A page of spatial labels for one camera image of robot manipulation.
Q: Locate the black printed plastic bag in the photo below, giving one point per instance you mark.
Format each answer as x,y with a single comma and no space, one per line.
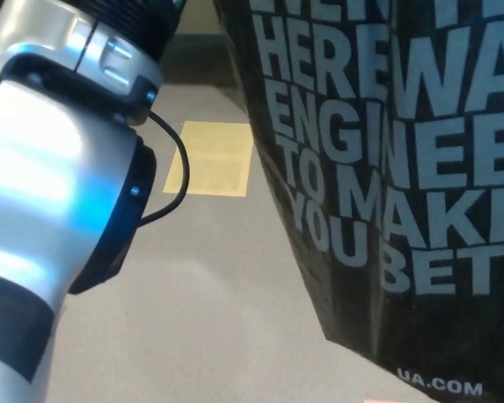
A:
403,210

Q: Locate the yellow paper sheet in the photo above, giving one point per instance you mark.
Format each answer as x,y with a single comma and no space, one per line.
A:
218,163

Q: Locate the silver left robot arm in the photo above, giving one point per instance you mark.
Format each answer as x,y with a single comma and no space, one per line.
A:
38,168

